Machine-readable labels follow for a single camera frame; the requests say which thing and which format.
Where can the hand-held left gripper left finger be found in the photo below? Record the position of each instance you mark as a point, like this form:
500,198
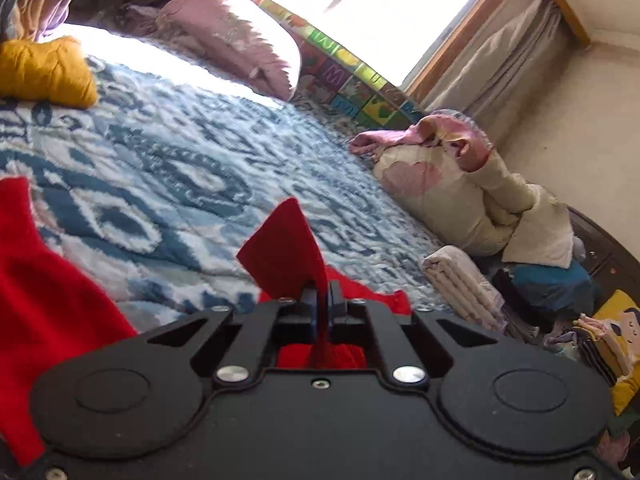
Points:
309,306

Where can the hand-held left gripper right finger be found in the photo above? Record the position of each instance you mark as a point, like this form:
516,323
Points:
336,306

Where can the red fleece garment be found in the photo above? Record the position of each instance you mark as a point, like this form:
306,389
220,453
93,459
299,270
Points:
40,285

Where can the stack of folded pastel clothes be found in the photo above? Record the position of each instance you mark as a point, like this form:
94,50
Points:
595,345

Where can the folded cream lilac blanket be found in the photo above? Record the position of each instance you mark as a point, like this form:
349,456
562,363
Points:
460,280

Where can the cream comforter with pink print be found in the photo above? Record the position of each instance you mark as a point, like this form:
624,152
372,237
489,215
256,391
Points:
465,200

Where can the blue patterned quilt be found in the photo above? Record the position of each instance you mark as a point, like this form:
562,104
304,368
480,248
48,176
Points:
175,160

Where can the teal cloth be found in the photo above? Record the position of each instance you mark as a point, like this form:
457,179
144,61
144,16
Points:
550,285

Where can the colourful alphabet foam mat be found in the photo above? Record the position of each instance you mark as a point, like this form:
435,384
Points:
350,85

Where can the dark wooden headboard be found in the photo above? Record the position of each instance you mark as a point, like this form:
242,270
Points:
610,255

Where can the pink pillow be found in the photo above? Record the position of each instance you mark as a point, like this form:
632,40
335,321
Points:
235,35

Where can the yellow cartoon pillow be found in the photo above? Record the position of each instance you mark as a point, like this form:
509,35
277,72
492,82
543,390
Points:
625,340

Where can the window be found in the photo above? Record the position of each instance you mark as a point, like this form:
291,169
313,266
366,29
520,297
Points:
380,10

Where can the pale curtain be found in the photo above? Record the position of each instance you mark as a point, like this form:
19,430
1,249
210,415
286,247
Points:
500,55

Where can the yellow knit sweater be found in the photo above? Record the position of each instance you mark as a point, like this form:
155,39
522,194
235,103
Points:
40,70

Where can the lilac cloth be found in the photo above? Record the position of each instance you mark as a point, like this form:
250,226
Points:
57,7

